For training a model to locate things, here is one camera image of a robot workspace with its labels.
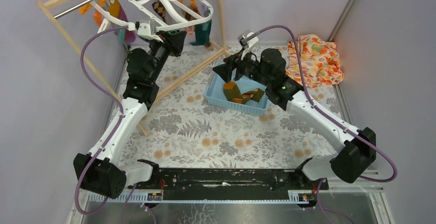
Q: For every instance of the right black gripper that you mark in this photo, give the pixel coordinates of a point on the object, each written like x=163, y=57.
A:
x=233, y=61

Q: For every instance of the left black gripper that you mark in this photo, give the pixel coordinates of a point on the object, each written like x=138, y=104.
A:
x=169, y=43

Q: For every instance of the dark teal sock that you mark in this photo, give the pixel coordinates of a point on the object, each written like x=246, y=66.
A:
x=202, y=34

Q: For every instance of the olive orange sock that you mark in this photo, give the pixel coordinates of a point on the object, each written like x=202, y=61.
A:
x=233, y=94

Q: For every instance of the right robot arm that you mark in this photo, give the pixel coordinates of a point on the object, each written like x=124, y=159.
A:
x=354, y=147

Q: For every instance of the light blue plastic basket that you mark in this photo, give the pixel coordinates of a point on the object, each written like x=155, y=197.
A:
x=215, y=96

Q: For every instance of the argyle brown sock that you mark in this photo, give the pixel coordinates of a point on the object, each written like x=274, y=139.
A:
x=159, y=8

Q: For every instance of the floral table mat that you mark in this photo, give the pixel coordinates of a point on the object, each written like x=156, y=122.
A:
x=184, y=130

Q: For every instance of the orange floral cloth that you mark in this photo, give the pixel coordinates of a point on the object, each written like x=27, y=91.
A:
x=320, y=60

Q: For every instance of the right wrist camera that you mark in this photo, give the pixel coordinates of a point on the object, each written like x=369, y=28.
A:
x=247, y=40

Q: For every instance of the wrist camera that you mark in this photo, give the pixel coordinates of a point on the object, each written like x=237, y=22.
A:
x=247, y=40
x=144, y=30

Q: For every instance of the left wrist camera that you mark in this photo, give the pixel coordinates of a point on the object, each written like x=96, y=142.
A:
x=144, y=30

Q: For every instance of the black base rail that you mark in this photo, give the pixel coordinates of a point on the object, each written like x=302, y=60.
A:
x=262, y=185

